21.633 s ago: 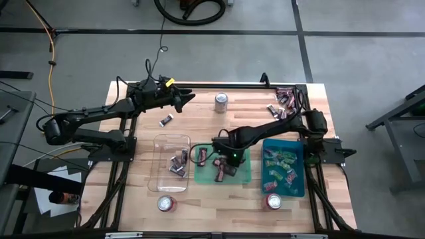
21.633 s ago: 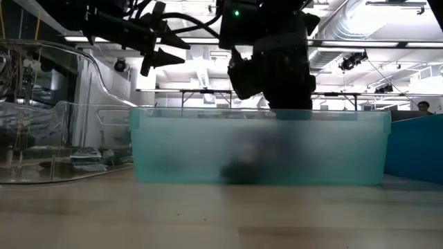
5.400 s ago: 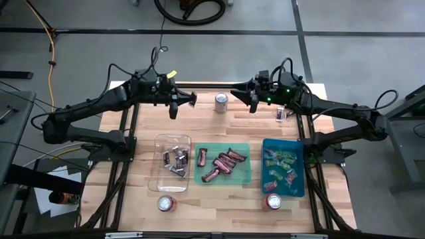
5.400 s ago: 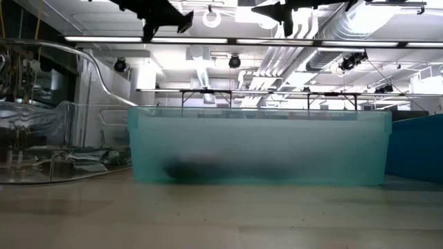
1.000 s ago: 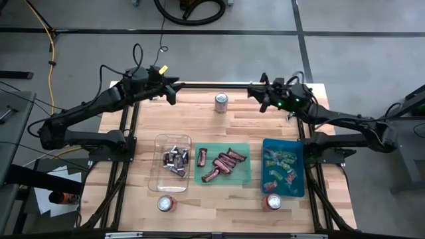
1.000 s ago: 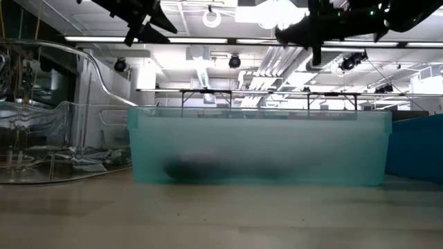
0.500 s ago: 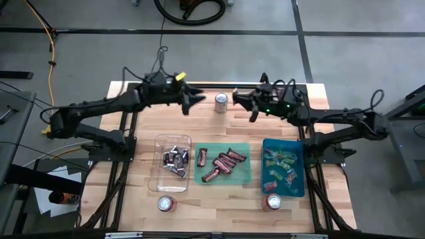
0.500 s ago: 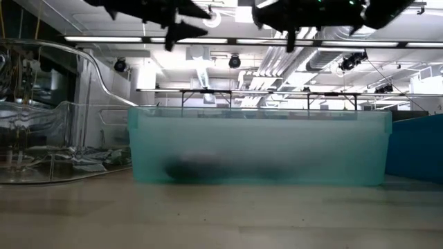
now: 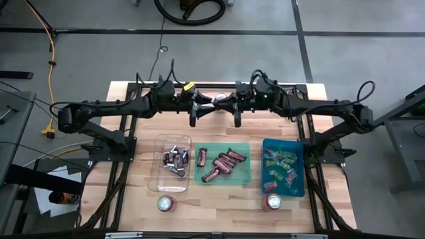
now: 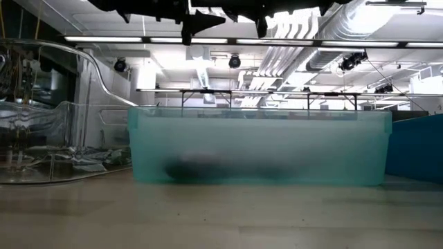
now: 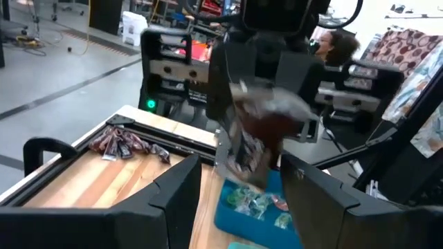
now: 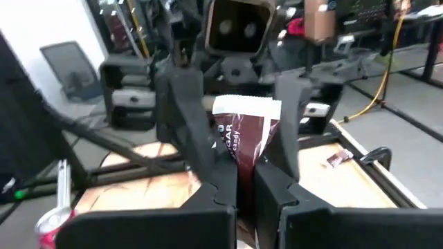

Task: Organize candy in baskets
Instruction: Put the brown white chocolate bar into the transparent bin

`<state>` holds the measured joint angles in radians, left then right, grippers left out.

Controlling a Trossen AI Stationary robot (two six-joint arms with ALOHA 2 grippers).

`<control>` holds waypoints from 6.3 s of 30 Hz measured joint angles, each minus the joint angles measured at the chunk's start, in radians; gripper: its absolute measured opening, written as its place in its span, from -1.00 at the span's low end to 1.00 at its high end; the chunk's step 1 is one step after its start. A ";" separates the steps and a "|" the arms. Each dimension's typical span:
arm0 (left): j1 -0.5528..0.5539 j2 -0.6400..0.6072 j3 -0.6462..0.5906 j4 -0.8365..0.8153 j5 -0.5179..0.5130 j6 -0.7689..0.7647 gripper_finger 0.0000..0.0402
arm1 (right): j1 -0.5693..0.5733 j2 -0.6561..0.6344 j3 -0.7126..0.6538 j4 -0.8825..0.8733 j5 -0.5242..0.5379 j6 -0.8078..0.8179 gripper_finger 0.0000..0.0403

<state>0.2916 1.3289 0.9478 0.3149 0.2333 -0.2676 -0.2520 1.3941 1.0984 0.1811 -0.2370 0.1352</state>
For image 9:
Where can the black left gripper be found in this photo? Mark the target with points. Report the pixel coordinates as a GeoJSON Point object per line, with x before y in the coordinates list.
{"type": "Point", "coordinates": [191, 108]}

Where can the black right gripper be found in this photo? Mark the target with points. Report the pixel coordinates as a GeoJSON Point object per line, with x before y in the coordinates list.
{"type": "Point", "coordinates": [245, 104]}

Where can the dark objects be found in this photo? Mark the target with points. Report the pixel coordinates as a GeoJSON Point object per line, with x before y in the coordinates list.
{"type": "Point", "coordinates": [210, 175]}

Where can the yellow green hard candy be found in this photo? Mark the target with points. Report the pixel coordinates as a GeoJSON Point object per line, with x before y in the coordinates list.
{"type": "Point", "coordinates": [276, 175]}
{"type": "Point", "coordinates": [270, 163]}

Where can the red hard candy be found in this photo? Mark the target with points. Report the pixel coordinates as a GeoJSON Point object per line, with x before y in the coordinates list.
{"type": "Point", "coordinates": [291, 176]}
{"type": "Point", "coordinates": [270, 186]}

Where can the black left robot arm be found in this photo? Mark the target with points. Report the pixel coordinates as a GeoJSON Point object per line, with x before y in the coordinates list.
{"type": "Point", "coordinates": [109, 106]}

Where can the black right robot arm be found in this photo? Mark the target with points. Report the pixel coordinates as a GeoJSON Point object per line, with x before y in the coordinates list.
{"type": "Point", "coordinates": [318, 108]}

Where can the silver soda can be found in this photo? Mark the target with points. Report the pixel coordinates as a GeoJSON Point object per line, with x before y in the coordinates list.
{"type": "Point", "coordinates": [220, 97]}

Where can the green translucent plastic bin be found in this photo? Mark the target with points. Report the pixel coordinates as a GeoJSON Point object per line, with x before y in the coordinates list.
{"type": "Point", "coordinates": [239, 176]}

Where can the blue plastic bin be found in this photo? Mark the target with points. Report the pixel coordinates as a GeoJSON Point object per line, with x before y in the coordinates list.
{"type": "Point", "coordinates": [299, 146]}

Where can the clear plastic bin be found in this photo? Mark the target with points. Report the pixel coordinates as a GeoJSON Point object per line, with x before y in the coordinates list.
{"type": "Point", "coordinates": [159, 182]}

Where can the red soda can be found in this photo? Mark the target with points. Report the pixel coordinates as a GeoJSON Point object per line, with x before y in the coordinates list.
{"type": "Point", "coordinates": [165, 203]}
{"type": "Point", "coordinates": [273, 201]}

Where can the orange black spray can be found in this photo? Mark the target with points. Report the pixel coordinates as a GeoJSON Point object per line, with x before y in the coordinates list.
{"type": "Point", "coordinates": [63, 198]}

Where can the black metal table stand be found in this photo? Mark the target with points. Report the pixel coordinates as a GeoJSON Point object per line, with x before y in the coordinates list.
{"type": "Point", "coordinates": [401, 149]}

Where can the black beam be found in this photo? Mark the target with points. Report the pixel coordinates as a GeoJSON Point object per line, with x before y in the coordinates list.
{"type": "Point", "coordinates": [40, 179]}

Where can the white paper sheets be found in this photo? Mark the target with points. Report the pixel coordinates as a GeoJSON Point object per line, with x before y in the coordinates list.
{"type": "Point", "coordinates": [50, 209]}

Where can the black flat floor bar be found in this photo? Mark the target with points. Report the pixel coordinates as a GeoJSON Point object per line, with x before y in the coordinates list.
{"type": "Point", "coordinates": [16, 74]}

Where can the grey side table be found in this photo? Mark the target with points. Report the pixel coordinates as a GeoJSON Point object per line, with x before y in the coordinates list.
{"type": "Point", "coordinates": [10, 139]}

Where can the small grey hand tool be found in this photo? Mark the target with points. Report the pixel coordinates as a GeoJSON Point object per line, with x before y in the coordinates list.
{"type": "Point", "coordinates": [6, 113]}

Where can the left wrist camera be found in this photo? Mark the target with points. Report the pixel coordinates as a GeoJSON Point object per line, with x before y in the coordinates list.
{"type": "Point", "coordinates": [186, 95]}

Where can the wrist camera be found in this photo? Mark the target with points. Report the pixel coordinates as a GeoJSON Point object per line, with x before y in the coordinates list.
{"type": "Point", "coordinates": [186, 95]}
{"type": "Point", "coordinates": [244, 89]}

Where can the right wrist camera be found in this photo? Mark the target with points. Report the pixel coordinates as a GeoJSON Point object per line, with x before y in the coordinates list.
{"type": "Point", "coordinates": [244, 89]}

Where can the black aluminium table frame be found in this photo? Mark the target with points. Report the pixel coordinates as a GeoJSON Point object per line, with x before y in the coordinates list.
{"type": "Point", "coordinates": [216, 84]}

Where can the black frame bracket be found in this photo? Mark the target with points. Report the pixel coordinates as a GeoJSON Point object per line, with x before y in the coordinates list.
{"type": "Point", "coordinates": [161, 79]}

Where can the grey metal edge bracket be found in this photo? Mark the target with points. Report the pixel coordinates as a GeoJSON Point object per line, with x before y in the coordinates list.
{"type": "Point", "coordinates": [308, 236]}
{"type": "Point", "coordinates": [123, 235]}

